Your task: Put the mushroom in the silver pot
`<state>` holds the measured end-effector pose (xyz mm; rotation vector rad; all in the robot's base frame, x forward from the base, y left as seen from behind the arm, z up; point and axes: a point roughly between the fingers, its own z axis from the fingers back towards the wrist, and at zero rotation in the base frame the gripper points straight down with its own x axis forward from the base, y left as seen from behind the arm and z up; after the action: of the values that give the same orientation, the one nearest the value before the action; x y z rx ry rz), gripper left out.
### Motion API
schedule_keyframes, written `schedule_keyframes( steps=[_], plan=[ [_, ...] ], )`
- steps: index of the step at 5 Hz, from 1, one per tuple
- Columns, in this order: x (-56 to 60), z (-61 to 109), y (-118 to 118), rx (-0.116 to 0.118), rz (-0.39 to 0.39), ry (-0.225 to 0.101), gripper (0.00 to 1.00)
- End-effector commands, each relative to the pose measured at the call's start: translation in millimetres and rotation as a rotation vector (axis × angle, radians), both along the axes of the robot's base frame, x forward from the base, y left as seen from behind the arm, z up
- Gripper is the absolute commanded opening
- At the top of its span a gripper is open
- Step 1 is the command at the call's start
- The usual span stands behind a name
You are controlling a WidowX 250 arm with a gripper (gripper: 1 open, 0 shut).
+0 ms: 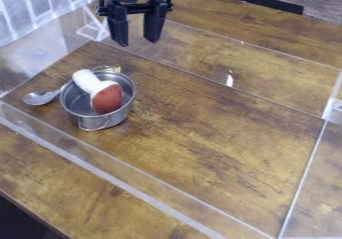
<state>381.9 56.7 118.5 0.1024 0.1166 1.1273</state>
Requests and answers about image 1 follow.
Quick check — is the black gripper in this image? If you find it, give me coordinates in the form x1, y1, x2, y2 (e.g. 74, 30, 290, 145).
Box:
98, 0, 173, 47

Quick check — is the red plush mushroom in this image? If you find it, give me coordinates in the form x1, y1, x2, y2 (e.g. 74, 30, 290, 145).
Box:
73, 69, 123, 114

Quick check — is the silver metal pot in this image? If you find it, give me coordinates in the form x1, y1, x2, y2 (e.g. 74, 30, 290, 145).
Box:
61, 71, 137, 131

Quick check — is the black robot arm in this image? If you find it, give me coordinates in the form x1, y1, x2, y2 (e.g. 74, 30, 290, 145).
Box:
98, 0, 173, 47

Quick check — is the clear acrylic triangular stand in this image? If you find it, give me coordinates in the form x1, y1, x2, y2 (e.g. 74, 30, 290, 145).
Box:
77, 5, 110, 41

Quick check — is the black bar in background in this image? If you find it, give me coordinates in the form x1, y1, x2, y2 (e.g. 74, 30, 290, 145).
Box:
238, 0, 305, 15

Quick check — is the spoon with yellow-green handle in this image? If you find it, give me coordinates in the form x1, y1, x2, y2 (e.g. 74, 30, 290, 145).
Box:
22, 66, 122, 106

